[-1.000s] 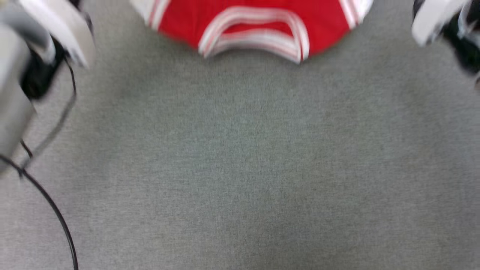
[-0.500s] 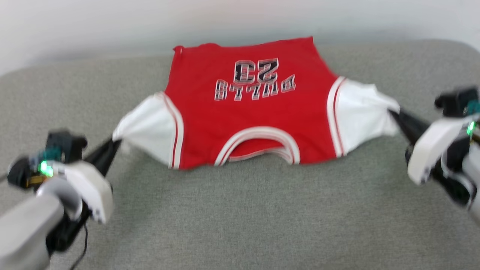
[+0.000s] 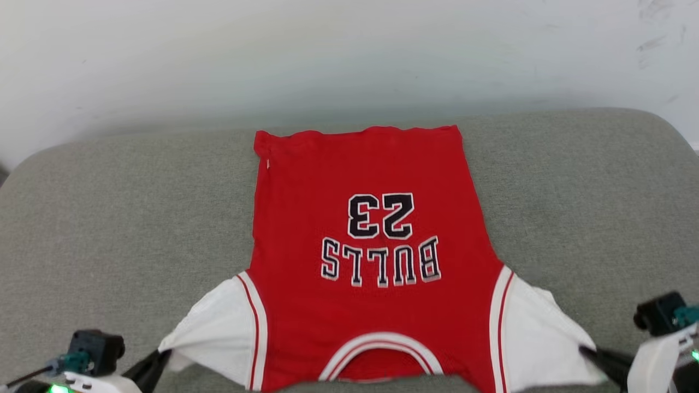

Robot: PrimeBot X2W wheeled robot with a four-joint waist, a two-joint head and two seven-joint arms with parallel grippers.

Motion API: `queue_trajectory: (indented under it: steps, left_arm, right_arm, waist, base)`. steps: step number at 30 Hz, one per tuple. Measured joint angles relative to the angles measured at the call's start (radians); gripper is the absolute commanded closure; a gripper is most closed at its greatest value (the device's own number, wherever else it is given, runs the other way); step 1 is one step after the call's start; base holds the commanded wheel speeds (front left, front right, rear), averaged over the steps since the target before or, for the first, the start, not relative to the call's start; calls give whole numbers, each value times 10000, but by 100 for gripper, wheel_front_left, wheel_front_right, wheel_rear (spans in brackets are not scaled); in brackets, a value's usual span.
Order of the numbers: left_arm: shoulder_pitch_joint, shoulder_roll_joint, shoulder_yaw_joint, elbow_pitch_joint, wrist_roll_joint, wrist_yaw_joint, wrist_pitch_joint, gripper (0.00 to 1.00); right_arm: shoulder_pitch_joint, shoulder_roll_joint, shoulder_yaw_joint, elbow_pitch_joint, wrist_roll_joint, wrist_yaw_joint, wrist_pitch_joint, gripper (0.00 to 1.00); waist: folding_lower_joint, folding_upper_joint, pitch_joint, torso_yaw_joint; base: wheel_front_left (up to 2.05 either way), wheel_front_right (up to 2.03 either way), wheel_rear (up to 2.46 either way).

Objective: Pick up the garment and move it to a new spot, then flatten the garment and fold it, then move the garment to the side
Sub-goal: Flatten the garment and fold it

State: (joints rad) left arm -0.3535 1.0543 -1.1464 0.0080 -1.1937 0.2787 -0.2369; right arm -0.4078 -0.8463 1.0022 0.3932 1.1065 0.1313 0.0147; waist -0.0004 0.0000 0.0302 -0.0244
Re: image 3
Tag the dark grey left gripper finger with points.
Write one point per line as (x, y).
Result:
(155, 374)
(143, 367)

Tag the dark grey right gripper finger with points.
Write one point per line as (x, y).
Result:
(617, 369)
(611, 356)

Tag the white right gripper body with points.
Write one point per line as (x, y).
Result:
(655, 360)

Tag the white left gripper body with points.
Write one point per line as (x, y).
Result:
(98, 385)

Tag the red basketball jersey white trim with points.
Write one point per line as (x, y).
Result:
(371, 164)

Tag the grey fabric sofa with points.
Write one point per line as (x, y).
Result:
(136, 218)

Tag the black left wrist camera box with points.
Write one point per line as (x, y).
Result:
(95, 349)

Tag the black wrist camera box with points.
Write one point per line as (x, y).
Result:
(95, 349)
(658, 314)

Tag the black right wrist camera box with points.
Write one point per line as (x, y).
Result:
(658, 314)

